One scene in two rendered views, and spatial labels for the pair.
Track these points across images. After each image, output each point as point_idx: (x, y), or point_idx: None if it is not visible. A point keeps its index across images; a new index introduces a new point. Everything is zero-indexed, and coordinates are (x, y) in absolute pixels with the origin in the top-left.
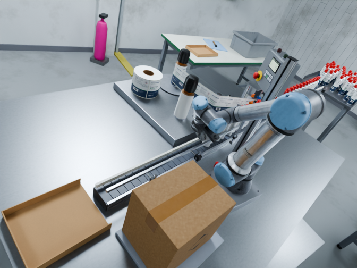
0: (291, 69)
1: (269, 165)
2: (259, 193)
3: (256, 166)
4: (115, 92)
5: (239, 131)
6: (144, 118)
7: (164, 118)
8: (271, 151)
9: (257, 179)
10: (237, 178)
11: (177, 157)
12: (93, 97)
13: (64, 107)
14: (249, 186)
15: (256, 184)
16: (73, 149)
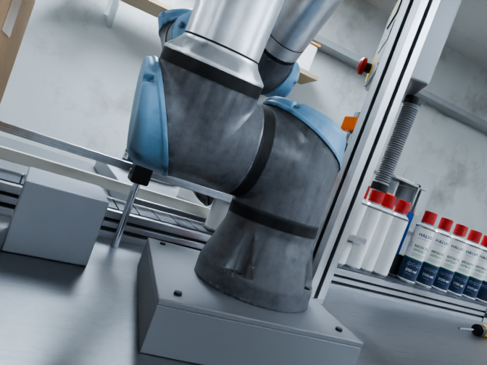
0: None
1: (437, 358)
2: (342, 336)
3: (301, 136)
4: (90, 167)
5: (346, 268)
6: (106, 189)
7: (148, 188)
8: (453, 345)
9: (372, 359)
10: (180, 95)
11: (71, 145)
12: (39, 152)
13: None
14: (291, 277)
15: (358, 363)
16: None
